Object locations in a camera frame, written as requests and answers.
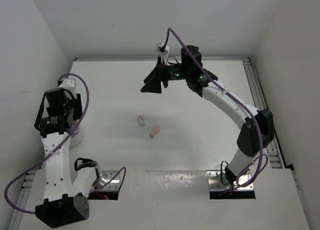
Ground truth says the metal base plate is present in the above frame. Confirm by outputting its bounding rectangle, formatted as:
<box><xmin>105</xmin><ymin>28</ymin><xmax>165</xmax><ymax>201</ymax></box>
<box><xmin>206</xmin><ymin>170</ymin><xmax>257</xmax><ymax>200</ymax></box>
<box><xmin>88</xmin><ymin>171</ymin><xmax>122</xmax><ymax>201</ymax></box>

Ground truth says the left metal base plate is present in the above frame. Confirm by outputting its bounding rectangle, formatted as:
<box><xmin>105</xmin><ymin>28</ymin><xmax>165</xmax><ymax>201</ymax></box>
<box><xmin>88</xmin><ymin>171</ymin><xmax>122</xmax><ymax>201</ymax></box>

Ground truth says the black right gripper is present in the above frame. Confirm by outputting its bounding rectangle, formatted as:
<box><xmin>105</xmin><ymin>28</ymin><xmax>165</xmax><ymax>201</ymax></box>
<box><xmin>141</xmin><ymin>56</ymin><xmax>190</xmax><ymax>93</ymax></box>

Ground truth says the white round container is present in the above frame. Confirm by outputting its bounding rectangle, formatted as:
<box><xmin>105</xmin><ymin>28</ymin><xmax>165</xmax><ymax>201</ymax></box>
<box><xmin>69</xmin><ymin>124</ymin><xmax>84</xmax><ymax>149</ymax></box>

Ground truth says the white eraser with label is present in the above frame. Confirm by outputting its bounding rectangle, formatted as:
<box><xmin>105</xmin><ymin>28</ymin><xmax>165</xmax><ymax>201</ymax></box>
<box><xmin>138</xmin><ymin>115</ymin><xmax>146</xmax><ymax>126</ymax></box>

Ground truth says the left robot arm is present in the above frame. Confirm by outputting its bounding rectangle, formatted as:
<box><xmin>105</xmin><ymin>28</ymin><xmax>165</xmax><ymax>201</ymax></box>
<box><xmin>34</xmin><ymin>87</ymin><xmax>99</xmax><ymax>229</ymax></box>

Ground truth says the pink eraser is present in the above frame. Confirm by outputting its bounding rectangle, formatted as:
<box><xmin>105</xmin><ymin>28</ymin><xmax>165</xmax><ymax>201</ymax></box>
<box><xmin>149</xmin><ymin>125</ymin><xmax>160</xmax><ymax>138</ymax></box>

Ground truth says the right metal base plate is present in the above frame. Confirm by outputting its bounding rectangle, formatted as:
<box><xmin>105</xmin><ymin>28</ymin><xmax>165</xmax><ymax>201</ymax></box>
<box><xmin>206</xmin><ymin>170</ymin><xmax>257</xmax><ymax>200</ymax></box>

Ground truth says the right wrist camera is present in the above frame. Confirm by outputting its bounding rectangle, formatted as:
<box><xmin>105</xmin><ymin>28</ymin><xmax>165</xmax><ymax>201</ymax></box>
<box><xmin>155</xmin><ymin>42</ymin><xmax>170</xmax><ymax>64</ymax></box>

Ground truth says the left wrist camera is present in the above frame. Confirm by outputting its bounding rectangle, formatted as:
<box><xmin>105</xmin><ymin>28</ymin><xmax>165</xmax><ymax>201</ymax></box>
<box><xmin>58</xmin><ymin>77</ymin><xmax>76</xmax><ymax>94</ymax></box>

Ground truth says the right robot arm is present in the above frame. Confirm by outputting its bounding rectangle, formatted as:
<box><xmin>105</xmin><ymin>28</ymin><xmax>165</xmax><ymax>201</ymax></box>
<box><xmin>140</xmin><ymin>45</ymin><xmax>275</xmax><ymax>186</ymax></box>

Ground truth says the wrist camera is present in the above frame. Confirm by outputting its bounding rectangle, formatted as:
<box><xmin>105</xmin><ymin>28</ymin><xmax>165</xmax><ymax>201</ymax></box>
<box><xmin>58</xmin><ymin>77</ymin><xmax>76</xmax><ymax>94</ymax></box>
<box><xmin>155</xmin><ymin>42</ymin><xmax>170</xmax><ymax>64</ymax></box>

